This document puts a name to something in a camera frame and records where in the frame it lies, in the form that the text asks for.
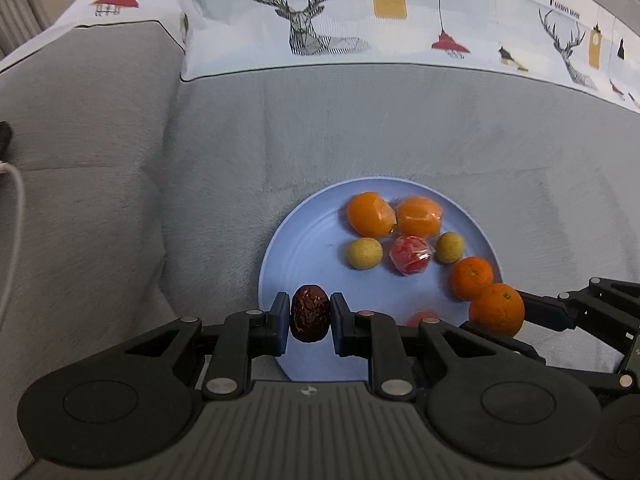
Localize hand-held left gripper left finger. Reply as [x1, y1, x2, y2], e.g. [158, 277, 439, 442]
[122, 292, 292, 397]

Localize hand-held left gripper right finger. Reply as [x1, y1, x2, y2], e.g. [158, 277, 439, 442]
[330, 292, 502, 399]

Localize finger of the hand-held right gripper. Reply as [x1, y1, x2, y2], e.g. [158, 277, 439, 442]
[515, 276, 640, 358]
[459, 321, 640, 395]

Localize dried red jujube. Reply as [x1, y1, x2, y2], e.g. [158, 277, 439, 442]
[290, 284, 331, 343]

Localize blue plate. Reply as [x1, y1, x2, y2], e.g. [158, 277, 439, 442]
[258, 178, 503, 382]

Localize yellowish longan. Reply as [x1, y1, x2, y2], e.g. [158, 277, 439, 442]
[347, 238, 383, 271]
[435, 231, 465, 264]

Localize plastic-wrapped orange tangerine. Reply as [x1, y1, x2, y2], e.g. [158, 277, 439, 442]
[395, 196, 445, 240]
[346, 191, 397, 238]

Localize grey curtain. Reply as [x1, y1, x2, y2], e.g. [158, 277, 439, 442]
[0, 0, 58, 58]

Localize white charging cable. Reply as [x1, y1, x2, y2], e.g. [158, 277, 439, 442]
[0, 160, 26, 321]

